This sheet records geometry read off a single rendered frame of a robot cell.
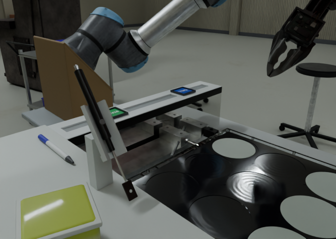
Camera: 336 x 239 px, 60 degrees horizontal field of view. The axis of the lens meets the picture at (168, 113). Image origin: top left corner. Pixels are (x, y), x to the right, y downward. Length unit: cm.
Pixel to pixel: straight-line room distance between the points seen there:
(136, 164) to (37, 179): 24
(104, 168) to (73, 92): 59
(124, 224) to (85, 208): 9
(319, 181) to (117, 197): 40
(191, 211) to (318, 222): 20
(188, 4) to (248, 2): 953
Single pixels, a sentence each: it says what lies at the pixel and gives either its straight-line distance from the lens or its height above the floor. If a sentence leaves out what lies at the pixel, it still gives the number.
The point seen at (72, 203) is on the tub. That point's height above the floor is 103.
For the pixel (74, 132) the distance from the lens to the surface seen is 66.
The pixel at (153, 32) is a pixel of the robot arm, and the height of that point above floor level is 111.
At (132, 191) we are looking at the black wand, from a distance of 41.
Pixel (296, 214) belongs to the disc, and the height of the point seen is 90.
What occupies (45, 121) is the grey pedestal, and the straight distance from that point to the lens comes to 113.
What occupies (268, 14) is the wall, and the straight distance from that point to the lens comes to 1026.
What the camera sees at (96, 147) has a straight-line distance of 42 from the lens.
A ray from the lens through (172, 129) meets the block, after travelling 77.
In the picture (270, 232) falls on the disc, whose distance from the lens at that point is 50.
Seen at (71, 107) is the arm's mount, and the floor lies 89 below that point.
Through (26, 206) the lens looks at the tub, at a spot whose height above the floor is 103.
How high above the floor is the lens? 123
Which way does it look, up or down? 22 degrees down
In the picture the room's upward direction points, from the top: straight up
